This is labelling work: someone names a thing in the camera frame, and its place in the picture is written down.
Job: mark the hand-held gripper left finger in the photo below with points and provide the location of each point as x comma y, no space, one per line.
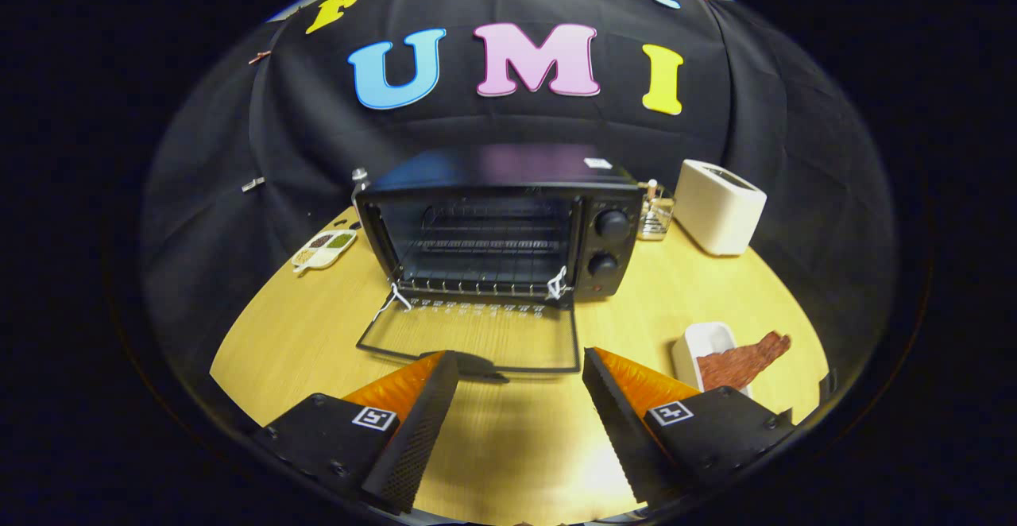
417,438

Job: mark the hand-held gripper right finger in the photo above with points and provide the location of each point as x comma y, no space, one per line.
628,438

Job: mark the brown meat slice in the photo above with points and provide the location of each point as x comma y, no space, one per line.
739,365

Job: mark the black toaster oven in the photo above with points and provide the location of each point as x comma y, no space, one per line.
493,164

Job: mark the white toaster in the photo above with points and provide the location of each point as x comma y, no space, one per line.
715,212

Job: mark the white ribbed plate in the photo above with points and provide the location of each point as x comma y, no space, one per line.
703,339

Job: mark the white divided spice dish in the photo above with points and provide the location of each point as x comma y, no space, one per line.
322,249

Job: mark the clear plastic bottle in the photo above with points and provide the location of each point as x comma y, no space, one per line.
360,176

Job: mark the silver clip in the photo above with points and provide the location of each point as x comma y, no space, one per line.
253,184

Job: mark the black backdrop cloth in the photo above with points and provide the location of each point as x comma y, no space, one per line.
508,125

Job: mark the red clothespin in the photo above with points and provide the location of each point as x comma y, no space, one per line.
259,57

